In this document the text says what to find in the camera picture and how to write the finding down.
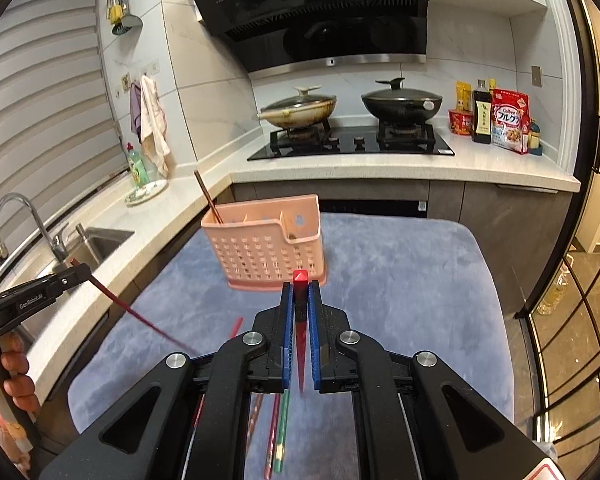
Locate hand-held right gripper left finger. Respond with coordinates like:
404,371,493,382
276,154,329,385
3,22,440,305
39,282,295,480

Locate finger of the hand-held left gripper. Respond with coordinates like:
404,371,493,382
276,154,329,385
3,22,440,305
10,266,92,331

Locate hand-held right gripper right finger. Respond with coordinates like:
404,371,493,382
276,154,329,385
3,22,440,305
307,280,556,480

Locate plain red chopstick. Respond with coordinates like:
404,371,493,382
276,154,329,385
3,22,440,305
292,269,309,392

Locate dark red patterned chopstick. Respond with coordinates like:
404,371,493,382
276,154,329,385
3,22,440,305
243,394,264,461

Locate pink plastic utensil basket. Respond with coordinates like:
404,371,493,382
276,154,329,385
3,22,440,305
200,194,332,292

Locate green patterned chopstick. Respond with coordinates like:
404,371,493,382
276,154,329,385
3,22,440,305
272,391,291,475

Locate brown chopstick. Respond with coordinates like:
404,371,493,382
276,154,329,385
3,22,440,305
194,170,224,224

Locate person's left hand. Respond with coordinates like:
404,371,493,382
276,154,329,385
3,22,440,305
0,334,41,476

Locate stainless steel sink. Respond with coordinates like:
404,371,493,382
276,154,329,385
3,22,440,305
60,226,136,266

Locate blue-grey plush mat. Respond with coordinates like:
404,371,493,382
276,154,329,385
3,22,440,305
67,212,513,480

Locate patterned plate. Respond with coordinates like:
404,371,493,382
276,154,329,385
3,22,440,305
125,179,170,207

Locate green dish soap bottle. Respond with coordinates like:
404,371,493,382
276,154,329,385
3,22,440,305
126,142,151,188

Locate dark built-in appliance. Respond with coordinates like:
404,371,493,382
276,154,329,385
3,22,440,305
319,199,429,219

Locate white towel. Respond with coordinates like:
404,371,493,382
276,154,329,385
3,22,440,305
139,75,172,180

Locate purple cloth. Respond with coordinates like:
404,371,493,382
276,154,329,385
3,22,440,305
129,81,143,145

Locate window blinds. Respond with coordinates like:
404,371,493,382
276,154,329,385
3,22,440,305
0,0,131,281

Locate black gas stove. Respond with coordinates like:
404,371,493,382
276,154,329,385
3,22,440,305
246,125,455,162

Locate beige frying pan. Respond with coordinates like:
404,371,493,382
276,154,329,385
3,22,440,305
257,97,338,130

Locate grey lower cabinets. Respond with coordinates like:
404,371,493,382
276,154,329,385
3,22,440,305
230,180,573,311

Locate glass pan lid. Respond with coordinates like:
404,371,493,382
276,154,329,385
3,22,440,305
262,85,337,113

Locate black wok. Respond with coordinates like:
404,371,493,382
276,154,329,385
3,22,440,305
361,92,443,123

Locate black wok lid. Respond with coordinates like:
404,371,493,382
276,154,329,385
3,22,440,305
362,78,438,106

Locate red cup noodle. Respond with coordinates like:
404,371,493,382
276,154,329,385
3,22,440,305
448,108,476,137

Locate dark soy sauce bottle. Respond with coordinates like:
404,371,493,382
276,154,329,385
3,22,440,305
471,79,494,145

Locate red cereal bag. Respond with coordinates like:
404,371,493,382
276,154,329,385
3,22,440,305
491,89,531,155

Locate small blue yellow bottle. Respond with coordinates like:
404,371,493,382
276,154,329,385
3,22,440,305
527,119,543,156

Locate black range hood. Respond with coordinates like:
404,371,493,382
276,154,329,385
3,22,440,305
187,0,431,78

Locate black framed glass door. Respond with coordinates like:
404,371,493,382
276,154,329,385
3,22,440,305
515,0,600,480

